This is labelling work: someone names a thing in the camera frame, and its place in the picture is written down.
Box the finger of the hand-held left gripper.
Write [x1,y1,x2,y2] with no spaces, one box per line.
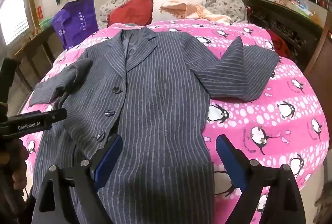
[53,89,73,110]

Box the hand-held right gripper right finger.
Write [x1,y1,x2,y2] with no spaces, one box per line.
[215,134,305,224]

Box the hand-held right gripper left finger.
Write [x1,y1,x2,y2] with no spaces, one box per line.
[31,134,123,224]

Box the grey pinstriped suit jacket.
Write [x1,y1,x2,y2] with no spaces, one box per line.
[28,26,281,224]

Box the person's left forearm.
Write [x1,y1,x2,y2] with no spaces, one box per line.
[0,177,32,224]

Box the person's left hand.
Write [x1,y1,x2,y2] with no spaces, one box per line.
[0,136,29,188]

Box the dark wooden side table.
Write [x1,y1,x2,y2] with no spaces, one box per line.
[14,27,65,84]

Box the pink penguin blanket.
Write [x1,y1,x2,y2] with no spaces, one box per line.
[19,20,330,224]

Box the green plastic item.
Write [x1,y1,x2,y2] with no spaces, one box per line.
[39,18,56,30]

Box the purple shopping bag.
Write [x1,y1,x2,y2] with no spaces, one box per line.
[50,0,99,51]

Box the latticed window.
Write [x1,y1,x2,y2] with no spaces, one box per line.
[0,0,30,45]

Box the red ruffled pillow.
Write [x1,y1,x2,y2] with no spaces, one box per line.
[107,0,153,27]

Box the red cloth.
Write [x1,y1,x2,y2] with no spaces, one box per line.
[267,29,292,58]

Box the brown wooden panel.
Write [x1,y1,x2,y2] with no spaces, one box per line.
[303,10,332,92]

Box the white pillow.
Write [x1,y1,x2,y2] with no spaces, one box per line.
[151,0,206,22]

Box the dark carved wooden cabinet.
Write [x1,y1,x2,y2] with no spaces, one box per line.
[245,0,325,69]

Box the peach fringed cloth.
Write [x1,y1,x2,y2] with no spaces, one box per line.
[159,1,232,24]

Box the pile of assorted packets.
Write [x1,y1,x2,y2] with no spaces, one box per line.
[255,0,314,18]

